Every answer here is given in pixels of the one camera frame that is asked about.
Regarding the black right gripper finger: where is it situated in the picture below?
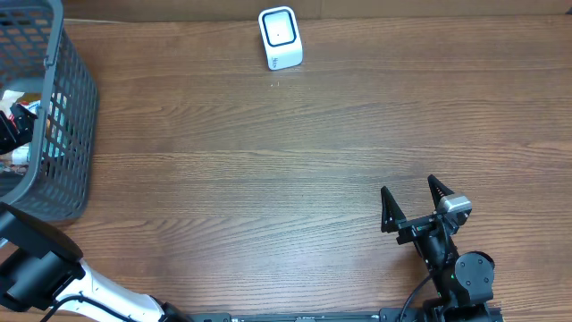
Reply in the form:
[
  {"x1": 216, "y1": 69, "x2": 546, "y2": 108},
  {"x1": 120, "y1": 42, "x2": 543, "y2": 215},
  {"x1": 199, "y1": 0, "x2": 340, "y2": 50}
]
[
  {"x1": 381, "y1": 186, "x2": 407, "y2": 226},
  {"x1": 427, "y1": 174, "x2": 455, "y2": 210}
]

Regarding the brown red snack bag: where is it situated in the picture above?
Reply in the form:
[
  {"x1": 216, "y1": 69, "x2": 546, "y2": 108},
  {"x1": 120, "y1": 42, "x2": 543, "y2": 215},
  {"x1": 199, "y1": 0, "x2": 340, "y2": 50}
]
[{"x1": 1, "y1": 89, "x2": 41, "y2": 174}]

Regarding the teal wet wipes pack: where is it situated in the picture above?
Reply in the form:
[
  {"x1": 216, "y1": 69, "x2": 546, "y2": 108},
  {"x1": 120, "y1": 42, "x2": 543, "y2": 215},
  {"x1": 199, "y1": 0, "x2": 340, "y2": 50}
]
[{"x1": 43, "y1": 93, "x2": 71, "y2": 157}]

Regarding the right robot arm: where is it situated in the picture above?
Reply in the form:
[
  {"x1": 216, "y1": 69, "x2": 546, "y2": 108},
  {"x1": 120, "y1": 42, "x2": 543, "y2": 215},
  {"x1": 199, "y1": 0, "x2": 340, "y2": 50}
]
[{"x1": 379, "y1": 174, "x2": 502, "y2": 322}]

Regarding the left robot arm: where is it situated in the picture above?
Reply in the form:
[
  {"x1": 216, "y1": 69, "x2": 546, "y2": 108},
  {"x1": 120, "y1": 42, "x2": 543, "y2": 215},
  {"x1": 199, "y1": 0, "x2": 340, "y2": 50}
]
[{"x1": 1, "y1": 103, "x2": 188, "y2": 321}]

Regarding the white barcode scanner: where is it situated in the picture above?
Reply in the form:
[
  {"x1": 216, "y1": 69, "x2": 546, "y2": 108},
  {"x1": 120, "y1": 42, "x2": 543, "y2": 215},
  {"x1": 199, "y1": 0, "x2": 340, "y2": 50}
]
[{"x1": 257, "y1": 5, "x2": 303, "y2": 71}]

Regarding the grey plastic mesh basket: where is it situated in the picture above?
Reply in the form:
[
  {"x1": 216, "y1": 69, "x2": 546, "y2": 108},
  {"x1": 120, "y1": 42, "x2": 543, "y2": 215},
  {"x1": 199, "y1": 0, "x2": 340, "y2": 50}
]
[{"x1": 1, "y1": 0, "x2": 99, "y2": 221}]

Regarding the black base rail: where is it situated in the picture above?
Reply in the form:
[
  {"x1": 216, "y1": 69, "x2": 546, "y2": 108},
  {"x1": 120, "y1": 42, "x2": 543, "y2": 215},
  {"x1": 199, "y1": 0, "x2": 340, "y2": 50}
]
[{"x1": 188, "y1": 308, "x2": 505, "y2": 322}]

